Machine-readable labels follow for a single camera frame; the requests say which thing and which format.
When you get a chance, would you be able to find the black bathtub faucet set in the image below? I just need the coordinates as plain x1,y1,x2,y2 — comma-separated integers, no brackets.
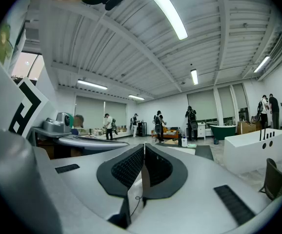
260,128,276,141

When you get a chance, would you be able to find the long ceiling tube light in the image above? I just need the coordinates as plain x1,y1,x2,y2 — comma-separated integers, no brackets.
139,0,188,40

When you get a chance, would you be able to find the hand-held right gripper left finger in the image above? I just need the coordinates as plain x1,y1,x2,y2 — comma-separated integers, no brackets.
96,144,146,230

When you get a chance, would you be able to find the small black cabinet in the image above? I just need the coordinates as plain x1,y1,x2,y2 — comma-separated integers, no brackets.
138,122,147,137

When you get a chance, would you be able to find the grey window roller blind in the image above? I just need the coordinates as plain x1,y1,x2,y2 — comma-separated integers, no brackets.
74,95,127,129
186,88,219,121
217,85,236,119
232,83,248,110

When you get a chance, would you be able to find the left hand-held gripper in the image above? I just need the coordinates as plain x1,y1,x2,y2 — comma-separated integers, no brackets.
8,77,130,153

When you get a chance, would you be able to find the orange sofa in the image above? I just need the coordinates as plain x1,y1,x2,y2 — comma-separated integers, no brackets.
151,126,181,139

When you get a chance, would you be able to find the white drawer cabinet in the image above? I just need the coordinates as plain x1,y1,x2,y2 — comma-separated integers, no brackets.
196,121,207,140

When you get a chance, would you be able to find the black stool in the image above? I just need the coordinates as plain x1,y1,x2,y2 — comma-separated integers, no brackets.
259,157,282,201

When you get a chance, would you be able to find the cardboard box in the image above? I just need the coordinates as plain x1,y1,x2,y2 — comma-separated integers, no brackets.
237,120,257,135

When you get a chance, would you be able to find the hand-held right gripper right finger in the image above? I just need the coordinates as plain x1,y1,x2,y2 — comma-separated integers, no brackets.
142,143,188,208

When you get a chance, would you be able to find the white bathtub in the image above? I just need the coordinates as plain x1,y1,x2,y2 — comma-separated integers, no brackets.
223,128,282,175

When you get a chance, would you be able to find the black vanity counter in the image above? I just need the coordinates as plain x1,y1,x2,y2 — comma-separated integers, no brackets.
155,141,215,161

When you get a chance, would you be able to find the green bathtub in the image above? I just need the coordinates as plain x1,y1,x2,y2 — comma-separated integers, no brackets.
209,124,237,141

